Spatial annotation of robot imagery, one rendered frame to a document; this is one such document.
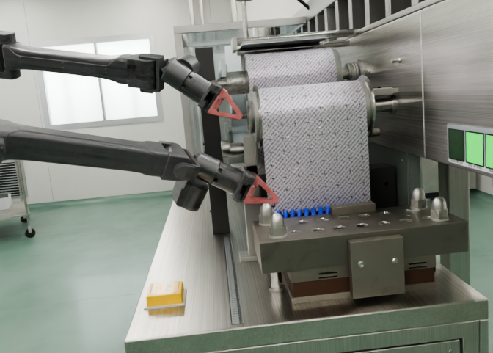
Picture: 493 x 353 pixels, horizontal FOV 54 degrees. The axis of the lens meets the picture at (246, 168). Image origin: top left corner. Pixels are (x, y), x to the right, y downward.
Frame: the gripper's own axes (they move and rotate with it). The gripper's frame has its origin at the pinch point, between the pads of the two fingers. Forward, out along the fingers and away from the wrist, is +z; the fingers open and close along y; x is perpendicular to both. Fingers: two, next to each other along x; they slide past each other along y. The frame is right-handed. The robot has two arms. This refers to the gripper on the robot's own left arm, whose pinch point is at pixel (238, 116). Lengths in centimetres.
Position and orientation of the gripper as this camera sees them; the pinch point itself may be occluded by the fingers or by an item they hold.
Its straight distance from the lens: 114.5
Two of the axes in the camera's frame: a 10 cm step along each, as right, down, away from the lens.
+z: 8.4, 5.4, 0.9
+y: 0.4, 1.1, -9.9
